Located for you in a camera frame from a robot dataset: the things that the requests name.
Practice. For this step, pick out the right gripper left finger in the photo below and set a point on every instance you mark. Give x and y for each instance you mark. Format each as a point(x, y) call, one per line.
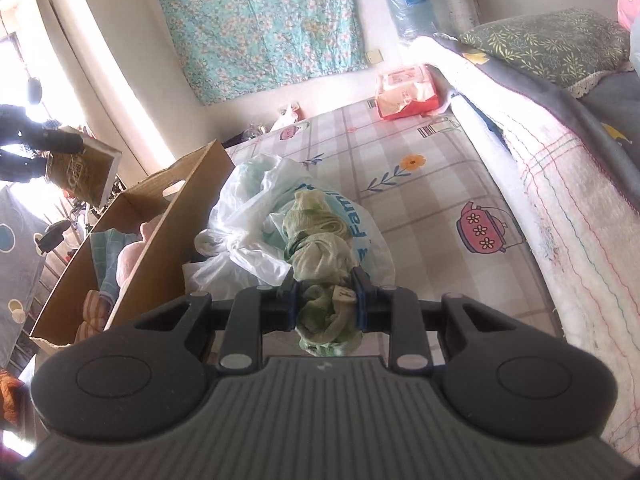
point(256, 311)

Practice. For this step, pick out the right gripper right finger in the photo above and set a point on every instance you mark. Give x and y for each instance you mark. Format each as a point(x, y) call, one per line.
point(400, 314)

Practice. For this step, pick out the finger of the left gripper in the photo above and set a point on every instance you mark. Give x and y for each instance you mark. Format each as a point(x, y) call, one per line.
point(16, 168)
point(18, 128)

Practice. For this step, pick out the green floral scrunchie cloth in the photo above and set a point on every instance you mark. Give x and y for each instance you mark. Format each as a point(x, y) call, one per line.
point(321, 257)

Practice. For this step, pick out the orange striped cloth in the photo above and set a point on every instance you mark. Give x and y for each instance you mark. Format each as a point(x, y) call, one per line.
point(96, 310)

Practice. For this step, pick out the gold small box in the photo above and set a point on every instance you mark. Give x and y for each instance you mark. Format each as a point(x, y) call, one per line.
point(83, 166)

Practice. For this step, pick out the teal checked towel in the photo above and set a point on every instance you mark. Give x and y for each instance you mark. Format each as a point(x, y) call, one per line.
point(105, 249)

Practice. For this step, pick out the pink plush toy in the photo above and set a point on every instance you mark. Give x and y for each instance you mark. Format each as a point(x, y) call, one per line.
point(131, 253)

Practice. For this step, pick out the white tied plastic bag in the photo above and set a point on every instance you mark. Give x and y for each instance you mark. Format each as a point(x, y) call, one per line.
point(243, 243)

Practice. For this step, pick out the brown cardboard box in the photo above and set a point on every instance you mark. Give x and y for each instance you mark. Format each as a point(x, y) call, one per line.
point(164, 213)

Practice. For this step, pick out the white plastic bag on floor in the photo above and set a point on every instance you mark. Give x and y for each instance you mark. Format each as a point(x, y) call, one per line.
point(287, 117)

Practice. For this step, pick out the white rolled checked blanket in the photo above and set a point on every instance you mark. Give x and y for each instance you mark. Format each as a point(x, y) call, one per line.
point(575, 193)

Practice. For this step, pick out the red wet wipes pack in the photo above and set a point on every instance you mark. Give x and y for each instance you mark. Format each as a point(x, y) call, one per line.
point(406, 92)

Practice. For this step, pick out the blue water bottle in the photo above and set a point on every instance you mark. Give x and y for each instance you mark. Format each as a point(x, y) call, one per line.
point(412, 18)

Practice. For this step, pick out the green leaf patterned pillow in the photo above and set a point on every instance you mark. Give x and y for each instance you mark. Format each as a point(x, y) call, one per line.
point(573, 48)

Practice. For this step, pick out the teal floral wall cloth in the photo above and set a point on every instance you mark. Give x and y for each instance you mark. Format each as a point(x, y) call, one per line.
point(233, 48)

